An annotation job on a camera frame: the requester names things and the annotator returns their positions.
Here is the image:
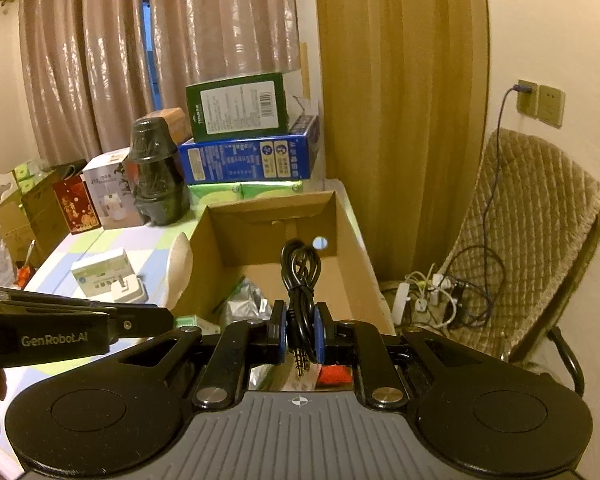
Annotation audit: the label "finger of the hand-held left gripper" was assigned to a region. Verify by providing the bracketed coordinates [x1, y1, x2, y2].
[0, 284, 174, 344]

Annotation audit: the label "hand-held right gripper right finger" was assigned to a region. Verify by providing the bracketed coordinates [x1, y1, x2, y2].
[314, 301, 486, 409]

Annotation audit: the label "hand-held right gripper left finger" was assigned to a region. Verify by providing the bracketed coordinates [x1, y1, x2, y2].
[115, 300, 289, 409]

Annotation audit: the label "silver foil bag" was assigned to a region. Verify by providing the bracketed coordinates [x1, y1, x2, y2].
[212, 277, 274, 329]

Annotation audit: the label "black audio cable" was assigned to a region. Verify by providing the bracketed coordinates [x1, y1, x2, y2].
[280, 239, 324, 378]

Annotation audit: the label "cardboard box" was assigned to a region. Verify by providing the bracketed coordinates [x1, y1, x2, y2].
[167, 191, 397, 337]

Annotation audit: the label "checked cloth desktop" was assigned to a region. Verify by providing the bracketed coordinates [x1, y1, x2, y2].
[0, 210, 222, 466]

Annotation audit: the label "white parrot print ointment box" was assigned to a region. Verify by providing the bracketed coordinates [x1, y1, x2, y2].
[111, 275, 147, 304]

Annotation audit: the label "white green medicine box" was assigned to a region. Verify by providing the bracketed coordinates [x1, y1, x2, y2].
[71, 248, 131, 297]

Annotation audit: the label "white power strip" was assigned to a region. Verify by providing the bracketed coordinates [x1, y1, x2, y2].
[391, 272, 461, 332]

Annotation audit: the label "white humidifier box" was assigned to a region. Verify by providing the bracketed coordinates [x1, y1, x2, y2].
[82, 152, 147, 231]

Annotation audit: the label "brown paper bag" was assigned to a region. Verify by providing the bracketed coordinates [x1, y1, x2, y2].
[21, 162, 88, 267]

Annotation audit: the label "red gold gift bag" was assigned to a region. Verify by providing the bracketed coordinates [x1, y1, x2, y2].
[52, 176, 102, 236]

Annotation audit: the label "green tissue pack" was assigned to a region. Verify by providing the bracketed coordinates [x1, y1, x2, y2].
[241, 179, 307, 202]
[187, 183, 244, 209]

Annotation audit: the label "dark green glass jar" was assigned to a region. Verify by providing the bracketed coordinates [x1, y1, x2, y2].
[129, 115, 191, 227]

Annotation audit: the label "light green tissue box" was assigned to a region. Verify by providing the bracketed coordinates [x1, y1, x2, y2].
[13, 159, 52, 194]

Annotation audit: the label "blue carton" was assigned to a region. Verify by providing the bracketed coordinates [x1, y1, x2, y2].
[179, 114, 322, 184]

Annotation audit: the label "brown wooden box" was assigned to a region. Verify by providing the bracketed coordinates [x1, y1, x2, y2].
[147, 107, 194, 149]

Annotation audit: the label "dark green carton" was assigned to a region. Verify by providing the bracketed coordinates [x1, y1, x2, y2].
[185, 72, 292, 144]

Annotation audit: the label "quilted beige chair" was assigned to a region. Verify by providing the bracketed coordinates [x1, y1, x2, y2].
[437, 129, 600, 397]

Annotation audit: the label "gold curtain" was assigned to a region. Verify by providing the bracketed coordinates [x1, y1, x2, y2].
[312, 0, 491, 283]

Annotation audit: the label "pink curtain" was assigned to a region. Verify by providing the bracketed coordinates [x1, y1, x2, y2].
[17, 0, 301, 163]

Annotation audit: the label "orange handled tool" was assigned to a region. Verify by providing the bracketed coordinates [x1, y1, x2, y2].
[17, 240, 37, 288]

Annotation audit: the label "tangle of floor cables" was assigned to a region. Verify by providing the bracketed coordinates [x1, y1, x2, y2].
[405, 245, 507, 334]

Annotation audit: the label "purple charging cable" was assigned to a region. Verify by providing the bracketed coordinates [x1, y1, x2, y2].
[457, 82, 532, 262]

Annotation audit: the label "wall socket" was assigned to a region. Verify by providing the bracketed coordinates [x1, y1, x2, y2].
[516, 79, 540, 117]

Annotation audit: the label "wall socket plates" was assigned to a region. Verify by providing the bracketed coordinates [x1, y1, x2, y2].
[537, 84, 566, 129]

